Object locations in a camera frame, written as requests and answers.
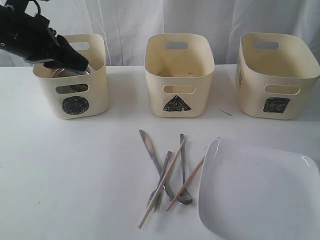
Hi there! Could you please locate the white square plate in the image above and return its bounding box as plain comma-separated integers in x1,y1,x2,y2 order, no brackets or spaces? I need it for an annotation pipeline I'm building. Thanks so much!
197,138,320,240

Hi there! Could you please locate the steel table knife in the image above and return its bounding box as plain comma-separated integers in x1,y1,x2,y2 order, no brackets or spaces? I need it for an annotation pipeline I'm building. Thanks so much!
139,129,174,200

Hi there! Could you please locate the cream bin with square mark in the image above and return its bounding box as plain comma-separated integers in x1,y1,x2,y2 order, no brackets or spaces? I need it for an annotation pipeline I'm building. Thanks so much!
235,32,320,120

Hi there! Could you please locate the long wooden chopstick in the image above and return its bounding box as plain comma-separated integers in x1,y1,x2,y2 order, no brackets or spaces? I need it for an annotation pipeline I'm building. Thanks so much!
137,139,186,229

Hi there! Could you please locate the steel spoon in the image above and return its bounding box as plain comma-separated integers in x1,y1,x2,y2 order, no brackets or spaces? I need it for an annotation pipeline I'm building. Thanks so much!
178,146,193,205

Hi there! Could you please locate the steel fork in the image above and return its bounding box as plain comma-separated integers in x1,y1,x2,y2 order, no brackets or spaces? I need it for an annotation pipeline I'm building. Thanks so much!
147,151,172,212

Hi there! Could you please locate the cream bin with circle mark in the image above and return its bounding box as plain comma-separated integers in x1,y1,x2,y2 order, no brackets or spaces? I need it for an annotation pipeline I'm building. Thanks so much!
33,33,110,119

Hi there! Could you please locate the steel mug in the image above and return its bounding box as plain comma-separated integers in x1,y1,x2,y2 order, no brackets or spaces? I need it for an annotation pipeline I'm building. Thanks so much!
51,68,65,78

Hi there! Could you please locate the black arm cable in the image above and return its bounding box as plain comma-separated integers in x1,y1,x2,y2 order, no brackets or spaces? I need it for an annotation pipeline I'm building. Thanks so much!
24,0,43,17

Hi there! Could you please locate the cream bin with triangle mark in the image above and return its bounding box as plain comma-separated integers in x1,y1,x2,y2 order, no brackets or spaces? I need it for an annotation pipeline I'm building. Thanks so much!
144,33,215,118

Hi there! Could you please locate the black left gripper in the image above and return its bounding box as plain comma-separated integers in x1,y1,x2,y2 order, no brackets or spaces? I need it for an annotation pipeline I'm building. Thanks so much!
0,0,89,71

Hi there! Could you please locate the stainless steel bowl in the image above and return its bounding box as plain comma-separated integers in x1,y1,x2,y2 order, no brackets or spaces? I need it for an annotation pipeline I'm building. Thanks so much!
59,65,95,94

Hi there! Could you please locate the short wooden chopstick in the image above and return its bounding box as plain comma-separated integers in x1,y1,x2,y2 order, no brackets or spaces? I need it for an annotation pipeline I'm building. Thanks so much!
166,156,205,212

